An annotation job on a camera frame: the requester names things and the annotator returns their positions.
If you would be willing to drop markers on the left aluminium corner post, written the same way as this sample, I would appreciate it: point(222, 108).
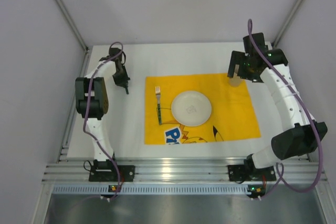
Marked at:
point(70, 22)

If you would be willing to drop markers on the aluminium mounting rail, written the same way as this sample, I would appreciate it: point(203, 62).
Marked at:
point(173, 170)

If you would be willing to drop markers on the cream paper cup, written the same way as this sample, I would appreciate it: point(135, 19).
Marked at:
point(235, 81)

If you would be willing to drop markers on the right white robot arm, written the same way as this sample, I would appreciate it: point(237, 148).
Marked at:
point(300, 130)

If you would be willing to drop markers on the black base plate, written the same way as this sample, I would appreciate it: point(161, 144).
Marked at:
point(240, 174)
point(127, 174)

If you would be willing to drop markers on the slotted cable duct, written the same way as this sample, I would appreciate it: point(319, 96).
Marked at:
point(158, 189)

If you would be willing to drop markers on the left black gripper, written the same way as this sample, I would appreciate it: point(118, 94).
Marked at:
point(122, 79)

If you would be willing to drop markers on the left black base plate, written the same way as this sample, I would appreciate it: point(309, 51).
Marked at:
point(127, 174)

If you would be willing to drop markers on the cream upturned bowl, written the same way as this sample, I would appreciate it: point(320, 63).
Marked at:
point(191, 108)

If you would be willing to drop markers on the aluminium corner post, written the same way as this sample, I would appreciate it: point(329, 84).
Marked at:
point(70, 22)
point(290, 16)

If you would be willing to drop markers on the metal fork green handle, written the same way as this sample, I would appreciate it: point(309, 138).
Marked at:
point(158, 97)

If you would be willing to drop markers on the yellow printed cloth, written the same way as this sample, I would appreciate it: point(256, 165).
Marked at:
point(233, 116)

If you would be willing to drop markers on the right aluminium corner post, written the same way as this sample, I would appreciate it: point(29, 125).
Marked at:
point(290, 16)

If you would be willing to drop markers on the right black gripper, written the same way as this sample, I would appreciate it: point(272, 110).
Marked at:
point(234, 64)

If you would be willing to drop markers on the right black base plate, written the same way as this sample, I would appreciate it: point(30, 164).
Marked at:
point(240, 174)

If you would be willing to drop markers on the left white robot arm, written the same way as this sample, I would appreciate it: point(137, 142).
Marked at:
point(92, 103)

